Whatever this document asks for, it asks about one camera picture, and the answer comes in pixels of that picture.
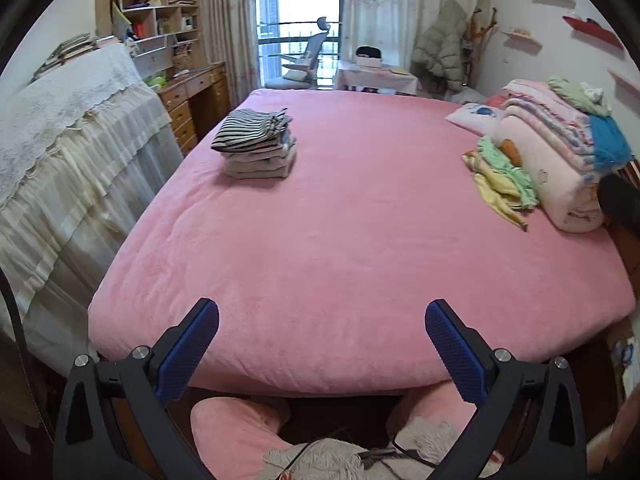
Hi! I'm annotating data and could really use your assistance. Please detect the pink bed blanket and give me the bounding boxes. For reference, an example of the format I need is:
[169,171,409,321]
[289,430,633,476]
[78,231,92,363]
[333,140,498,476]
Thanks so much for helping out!
[87,87,637,400]

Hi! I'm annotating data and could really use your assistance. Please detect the white fluffy garment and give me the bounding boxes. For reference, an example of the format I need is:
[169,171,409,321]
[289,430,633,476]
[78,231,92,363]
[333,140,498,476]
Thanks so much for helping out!
[262,419,502,480]

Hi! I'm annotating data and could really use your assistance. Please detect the wooden coat rack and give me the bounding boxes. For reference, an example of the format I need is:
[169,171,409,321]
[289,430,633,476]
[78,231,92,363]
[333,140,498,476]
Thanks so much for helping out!
[465,6,499,62]

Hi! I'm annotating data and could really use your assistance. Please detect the pink folded quilt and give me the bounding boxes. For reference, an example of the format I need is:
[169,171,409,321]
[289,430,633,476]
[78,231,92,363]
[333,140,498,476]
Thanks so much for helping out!
[501,79,602,172]

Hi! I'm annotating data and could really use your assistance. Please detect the pale patterned curtain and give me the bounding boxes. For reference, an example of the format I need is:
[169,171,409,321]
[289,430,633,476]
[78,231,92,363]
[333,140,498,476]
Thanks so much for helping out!
[340,0,492,77]
[200,0,262,107]

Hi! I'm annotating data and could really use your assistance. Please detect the white lace cloth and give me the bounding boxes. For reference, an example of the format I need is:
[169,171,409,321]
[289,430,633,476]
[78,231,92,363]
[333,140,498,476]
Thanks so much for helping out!
[0,42,173,207]

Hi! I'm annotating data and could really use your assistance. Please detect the green and white clothes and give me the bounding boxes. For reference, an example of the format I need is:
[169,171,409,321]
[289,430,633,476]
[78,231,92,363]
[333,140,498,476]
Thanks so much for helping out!
[546,76,614,118]

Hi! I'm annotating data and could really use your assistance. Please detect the stack of books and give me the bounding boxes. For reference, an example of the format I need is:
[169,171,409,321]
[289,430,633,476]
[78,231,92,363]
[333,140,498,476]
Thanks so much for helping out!
[31,32,119,84]

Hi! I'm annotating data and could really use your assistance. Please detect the striped long-sleeve sweater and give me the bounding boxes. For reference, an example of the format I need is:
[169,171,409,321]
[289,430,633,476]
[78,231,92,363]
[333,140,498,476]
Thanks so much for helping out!
[210,108,294,155]

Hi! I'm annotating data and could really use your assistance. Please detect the person's pink pants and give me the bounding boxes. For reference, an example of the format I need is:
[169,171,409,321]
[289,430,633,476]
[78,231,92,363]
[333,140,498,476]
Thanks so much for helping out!
[190,382,482,480]

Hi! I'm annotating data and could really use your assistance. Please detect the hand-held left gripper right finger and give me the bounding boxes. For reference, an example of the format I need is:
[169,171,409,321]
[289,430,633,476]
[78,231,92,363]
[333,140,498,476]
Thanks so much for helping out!
[424,299,587,480]

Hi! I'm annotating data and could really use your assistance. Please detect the folded beige sweater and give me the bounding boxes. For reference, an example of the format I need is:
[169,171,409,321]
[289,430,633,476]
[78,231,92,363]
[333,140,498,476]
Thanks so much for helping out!
[223,162,292,180]

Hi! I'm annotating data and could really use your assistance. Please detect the white cartoon print pillow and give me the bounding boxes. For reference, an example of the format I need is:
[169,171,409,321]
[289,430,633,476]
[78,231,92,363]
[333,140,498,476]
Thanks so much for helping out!
[445,102,507,137]

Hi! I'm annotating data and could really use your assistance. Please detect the grey office chair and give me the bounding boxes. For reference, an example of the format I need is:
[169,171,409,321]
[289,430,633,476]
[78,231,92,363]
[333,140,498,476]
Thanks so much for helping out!
[264,16,334,92]

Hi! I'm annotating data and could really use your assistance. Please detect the blue fringed towel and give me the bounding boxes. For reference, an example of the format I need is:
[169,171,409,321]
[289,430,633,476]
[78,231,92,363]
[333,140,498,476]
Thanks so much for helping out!
[586,115,634,172]

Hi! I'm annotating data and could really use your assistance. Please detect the wooden desk with drawers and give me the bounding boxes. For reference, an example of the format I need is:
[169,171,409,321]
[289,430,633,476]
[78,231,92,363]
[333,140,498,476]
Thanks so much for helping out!
[157,62,229,159]

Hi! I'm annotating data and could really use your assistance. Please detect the olive puffer jacket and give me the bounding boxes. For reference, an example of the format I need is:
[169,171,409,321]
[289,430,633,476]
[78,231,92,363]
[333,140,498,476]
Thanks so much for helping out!
[412,0,472,94]

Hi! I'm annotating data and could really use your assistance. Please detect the pink wall shelf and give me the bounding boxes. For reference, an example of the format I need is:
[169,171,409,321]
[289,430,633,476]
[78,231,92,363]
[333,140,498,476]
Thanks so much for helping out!
[501,28,544,52]

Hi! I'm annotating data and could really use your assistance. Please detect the small table with cloth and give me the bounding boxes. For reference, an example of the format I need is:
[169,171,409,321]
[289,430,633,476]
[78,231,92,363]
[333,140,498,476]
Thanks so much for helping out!
[333,60,419,97]

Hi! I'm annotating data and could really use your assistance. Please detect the black cable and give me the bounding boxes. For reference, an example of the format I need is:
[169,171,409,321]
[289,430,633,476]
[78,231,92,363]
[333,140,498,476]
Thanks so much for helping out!
[0,267,54,438]

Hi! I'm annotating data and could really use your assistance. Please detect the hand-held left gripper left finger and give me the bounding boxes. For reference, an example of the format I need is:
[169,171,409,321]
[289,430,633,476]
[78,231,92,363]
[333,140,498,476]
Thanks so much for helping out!
[52,298,221,480]

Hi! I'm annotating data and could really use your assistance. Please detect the red wall shelf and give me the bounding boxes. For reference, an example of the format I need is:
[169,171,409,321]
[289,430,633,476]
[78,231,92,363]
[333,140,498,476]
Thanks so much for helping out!
[561,15,627,52]

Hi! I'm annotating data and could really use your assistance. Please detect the cream pleated furniture cover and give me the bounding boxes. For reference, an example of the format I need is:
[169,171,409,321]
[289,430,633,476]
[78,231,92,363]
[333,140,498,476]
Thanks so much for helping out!
[0,105,187,378]

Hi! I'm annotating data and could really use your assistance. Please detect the light green garment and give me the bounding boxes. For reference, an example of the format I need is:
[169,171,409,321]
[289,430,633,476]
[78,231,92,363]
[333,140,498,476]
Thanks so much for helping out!
[475,136,542,212]

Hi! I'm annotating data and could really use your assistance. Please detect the wooden bed frame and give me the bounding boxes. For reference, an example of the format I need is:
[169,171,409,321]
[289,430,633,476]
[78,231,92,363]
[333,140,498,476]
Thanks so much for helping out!
[600,157,640,322]

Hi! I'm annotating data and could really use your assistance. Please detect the yellow garment with striped cuffs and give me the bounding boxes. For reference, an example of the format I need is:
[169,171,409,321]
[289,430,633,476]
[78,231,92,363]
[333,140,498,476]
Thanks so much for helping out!
[461,150,530,232]

